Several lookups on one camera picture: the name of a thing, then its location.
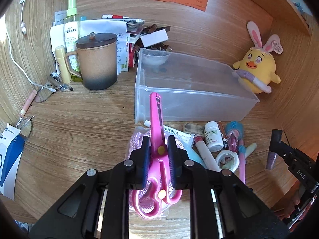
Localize red white marker pen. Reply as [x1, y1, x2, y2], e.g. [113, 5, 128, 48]
[102, 14, 128, 19]

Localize clear plastic storage box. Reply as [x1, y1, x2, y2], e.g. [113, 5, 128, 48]
[135, 52, 259, 123]

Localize yellow chick plush toy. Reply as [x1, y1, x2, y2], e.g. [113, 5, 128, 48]
[233, 21, 283, 94]

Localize eyeglasses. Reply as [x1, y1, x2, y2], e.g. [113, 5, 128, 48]
[34, 72, 73, 103]

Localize pale green tube stick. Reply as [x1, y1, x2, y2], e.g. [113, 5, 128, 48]
[222, 142, 257, 171]

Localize pink pen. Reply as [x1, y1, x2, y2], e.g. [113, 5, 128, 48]
[228, 132, 246, 184]

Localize pink scissors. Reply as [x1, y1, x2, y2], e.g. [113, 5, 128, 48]
[131, 92, 182, 219]

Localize white ointment tube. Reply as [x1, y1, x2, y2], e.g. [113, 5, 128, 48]
[144, 120, 194, 147]

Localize stack of papers and books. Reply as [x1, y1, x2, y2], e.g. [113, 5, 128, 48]
[50, 14, 145, 74]

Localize white small carton box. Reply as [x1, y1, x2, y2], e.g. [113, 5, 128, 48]
[140, 29, 169, 48]

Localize brown ceramic lidded mug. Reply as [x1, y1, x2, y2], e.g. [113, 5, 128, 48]
[64, 32, 117, 90]

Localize white charging cable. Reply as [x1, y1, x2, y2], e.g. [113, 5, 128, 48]
[5, 0, 57, 93]

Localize white pill bottle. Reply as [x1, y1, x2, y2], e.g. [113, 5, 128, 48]
[205, 121, 224, 153]

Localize person's right hand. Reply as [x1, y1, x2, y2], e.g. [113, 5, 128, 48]
[275, 193, 300, 220]

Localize yellow lip balm stick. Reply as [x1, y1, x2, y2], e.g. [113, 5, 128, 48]
[55, 45, 72, 84]

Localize green spray bottle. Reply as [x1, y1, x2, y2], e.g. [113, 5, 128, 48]
[64, 0, 82, 82]

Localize blue washi tape roll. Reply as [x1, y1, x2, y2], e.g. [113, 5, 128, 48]
[225, 121, 244, 140]

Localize blue white paper box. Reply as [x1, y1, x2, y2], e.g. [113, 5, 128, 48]
[0, 123, 25, 200]

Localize white tape roll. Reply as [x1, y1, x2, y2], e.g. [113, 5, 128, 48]
[216, 150, 239, 172]

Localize white glass bowl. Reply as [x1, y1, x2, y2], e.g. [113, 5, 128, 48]
[136, 49, 170, 67]

